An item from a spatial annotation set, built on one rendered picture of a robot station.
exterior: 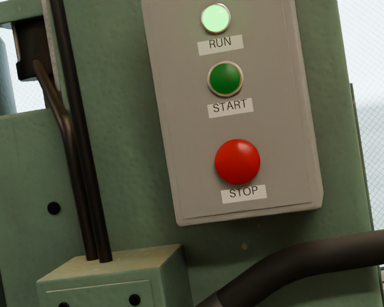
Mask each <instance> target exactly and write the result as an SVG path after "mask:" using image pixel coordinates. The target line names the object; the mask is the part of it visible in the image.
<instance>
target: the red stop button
mask: <svg viewBox="0 0 384 307"><path fill-rule="evenodd" d="M260 162H261V161H260V154H259V153H258V150H257V148H256V147H255V146H254V145H253V144H252V143H250V142H248V141H246V140H244V139H231V140H229V141H227V142H225V143H224V144H223V145H222V146H221V147H220V148H219V149H218V151H217V153H216V156H215V168H216V171H217V173H218V174H219V176H220V177H221V178H222V179H223V180H225V181H226V182H228V183H231V184H234V185H241V184H244V183H247V182H249V181H251V180H252V179H253V178H254V177H255V176H256V174H257V173H258V171H259V168H260Z"/></svg>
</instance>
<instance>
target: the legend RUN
mask: <svg viewBox="0 0 384 307"><path fill-rule="evenodd" d="M197 45H198V50H199V56H200V55H207V54H214V53H217V52H224V51H231V50H235V49H241V48H244V46H243V39H242V35H235V36H231V37H224V38H218V39H214V40H208V41H201V42H198V43H197Z"/></svg>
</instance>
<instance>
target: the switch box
mask: <svg viewBox="0 0 384 307"><path fill-rule="evenodd" d="M213 3H219V4H222V5H224V6H226V7H227V8H228V10H229V12H230V14H231V23H230V26H229V28H228V29H227V30H226V31H224V32H223V33H221V34H211V33H210V32H207V31H206V30H205V29H204V28H203V26H202V23H201V15H202V12H203V10H204V9H205V8H206V6H208V5H210V4H213ZM141 8H142V12H143V20H144V27H145V31H146V39H147V43H148V50H149V57H150V62H151V69H152V76H153V80H154V88H155V95H156V99H157V106H158V113H159V118H160V125H161V130H162V137H163V143H164V148H165V155H166V162H167V167H168V174H169V181H170V185H171V192H172V200H173V204H174V211H175V215H176V222H177V224H178V226H180V227H189V226H194V225H204V224H212V223H218V222H227V221H235V220H241V219H250V218H255V217H264V216H273V215H279V214H288V213H296V212H302V211H311V210H318V209H319V208H321V206H322V200H323V195H324V190H323V185H322V178H321V170H320V165H319V158H318V150H317V145H316V138H315V130H314V125H313V118H312V113H311V105H310V98H309V93H308V85H307V78H306V73H305V65H304V58H303V53H302V45H301V41H300V33H299V25H298V21H297V13H296V5H295V1H294V0H141ZM235 35H242V39H243V46H244V48H241V49H235V50H231V51H224V52H217V53H214V54H207V55H200V56H199V50H198V45H197V43H198V42H201V41H208V40H214V39H218V38H224V37H231V36H235ZM221 61H230V62H234V63H235V64H237V65H238V66H239V67H240V68H241V70H242V72H243V76H244V81H243V86H242V87H241V89H240V90H239V92H237V93H236V94H235V95H233V96H230V97H221V96H218V95H216V94H215V93H214V92H212V90H211V89H210V87H209V85H208V82H207V77H208V72H209V70H210V68H211V67H212V66H213V65H214V64H216V63H217V62H221ZM248 98H252V105H253V109H254V111H252V112H247V113H240V114H235V115H228V116H220V117H216V118H209V115H208V107H207V105H210V104H218V103H222V102H229V101H236V100H241V99H248ZM231 139H244V140H246V141H248V142H250V143H252V144H253V145H254V146H255V147H256V148H257V150H258V153H259V154H260V161H261V162H260V168H259V171H258V173H257V174H256V176H255V177H254V178H253V179H252V180H251V181H249V182H247V183H244V184H241V185H234V184H231V183H228V182H226V181H225V180H223V179H222V178H221V177H220V176H219V174H218V173H217V171H216V168H215V156H216V153H217V151H218V149H219V148H220V147H221V146H222V145H223V144H224V143H225V142H227V141H229V140H231ZM258 185H265V187H266V195H267V198H264V199H255V200H246V201H241V202H232V203H222V195H221V191H222V190H227V189H236V188H244V187H249V186H258Z"/></svg>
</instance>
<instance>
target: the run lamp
mask: <svg viewBox="0 0 384 307"><path fill-rule="evenodd" d="M201 23H202V26H203V28H204V29H205V30H206V31H207V32H210V33H211V34H221V33H223V32H224V31H226V30H227V29H228V28H229V26H230V23H231V14H230V12H229V10H228V8H227V7H226V6H224V5H222V4H219V3H213V4H210V5H208V6H206V8H205V9H204V10H203V12H202V15H201Z"/></svg>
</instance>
